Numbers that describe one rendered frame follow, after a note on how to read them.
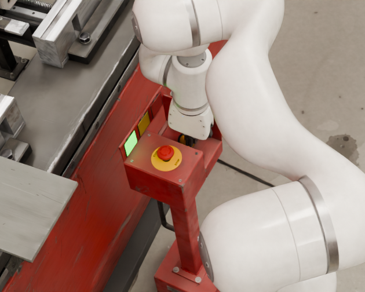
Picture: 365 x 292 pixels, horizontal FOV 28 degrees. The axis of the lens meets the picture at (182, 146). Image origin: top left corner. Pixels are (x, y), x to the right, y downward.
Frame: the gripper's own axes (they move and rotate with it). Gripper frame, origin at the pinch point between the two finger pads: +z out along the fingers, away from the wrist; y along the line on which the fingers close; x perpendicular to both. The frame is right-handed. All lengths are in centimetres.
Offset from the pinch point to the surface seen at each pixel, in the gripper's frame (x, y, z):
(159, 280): -15, -4, 64
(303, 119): 67, 16, 75
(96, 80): -0.8, -24.2, -10.8
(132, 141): -9.7, -10.5, -5.9
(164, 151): -9.7, -2.3, -6.7
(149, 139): -6.3, -8.1, -3.0
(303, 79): 86, 10, 76
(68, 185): -34.4, -10.8, -25.7
